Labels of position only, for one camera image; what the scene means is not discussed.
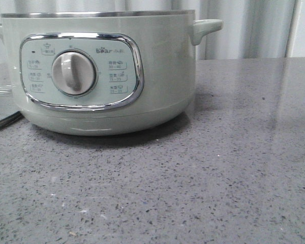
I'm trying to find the white pleated curtain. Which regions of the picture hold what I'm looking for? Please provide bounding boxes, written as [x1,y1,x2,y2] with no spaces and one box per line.
[0,1,305,59]

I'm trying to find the pale green electric cooking pot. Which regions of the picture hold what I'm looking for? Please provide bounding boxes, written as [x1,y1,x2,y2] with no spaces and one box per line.
[0,10,223,136]

